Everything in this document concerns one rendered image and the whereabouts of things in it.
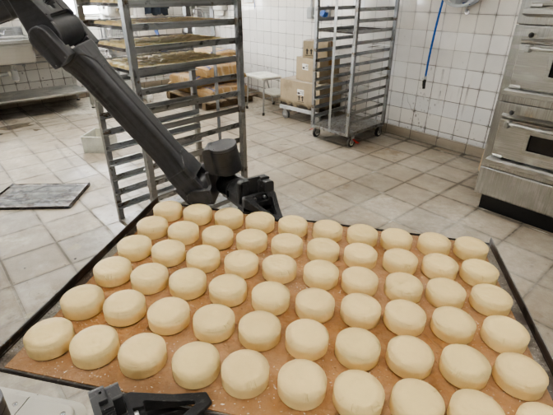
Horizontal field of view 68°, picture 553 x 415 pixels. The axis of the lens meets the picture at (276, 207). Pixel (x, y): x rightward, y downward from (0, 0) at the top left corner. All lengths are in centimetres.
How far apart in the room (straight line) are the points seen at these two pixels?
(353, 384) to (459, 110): 391
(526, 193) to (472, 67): 151
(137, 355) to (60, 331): 10
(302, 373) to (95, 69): 62
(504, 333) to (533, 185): 251
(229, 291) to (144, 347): 13
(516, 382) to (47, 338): 50
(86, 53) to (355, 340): 65
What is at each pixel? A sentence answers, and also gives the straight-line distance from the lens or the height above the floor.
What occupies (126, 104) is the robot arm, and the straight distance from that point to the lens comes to 83.
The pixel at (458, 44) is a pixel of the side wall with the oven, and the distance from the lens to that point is 422.
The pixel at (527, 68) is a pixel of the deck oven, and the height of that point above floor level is 97.
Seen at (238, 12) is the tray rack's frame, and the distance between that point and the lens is 228.
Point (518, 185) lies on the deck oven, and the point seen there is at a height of 26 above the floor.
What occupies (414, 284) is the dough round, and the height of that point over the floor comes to 102.
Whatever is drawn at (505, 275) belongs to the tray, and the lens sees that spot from 70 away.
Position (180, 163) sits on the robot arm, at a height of 106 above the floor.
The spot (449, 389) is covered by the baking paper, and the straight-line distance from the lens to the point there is 50.
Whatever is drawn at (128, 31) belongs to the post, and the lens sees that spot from 194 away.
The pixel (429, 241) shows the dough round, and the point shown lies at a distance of 69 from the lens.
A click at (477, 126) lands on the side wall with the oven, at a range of 421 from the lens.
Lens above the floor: 137
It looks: 28 degrees down
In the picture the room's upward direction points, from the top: straight up
